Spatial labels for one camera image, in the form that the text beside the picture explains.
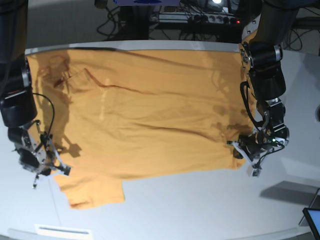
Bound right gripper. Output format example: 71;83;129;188
8;120;72;189

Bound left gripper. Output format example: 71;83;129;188
226;119;290;177

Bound yellow T-shirt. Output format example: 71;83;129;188
27;49;253;210

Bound white label on table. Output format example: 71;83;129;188
34;224;92;235

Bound tablet screen on stand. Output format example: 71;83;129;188
299;188;320;240

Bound white power strip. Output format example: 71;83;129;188
191;14;241;25

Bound black cables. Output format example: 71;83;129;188
96;4;121;41

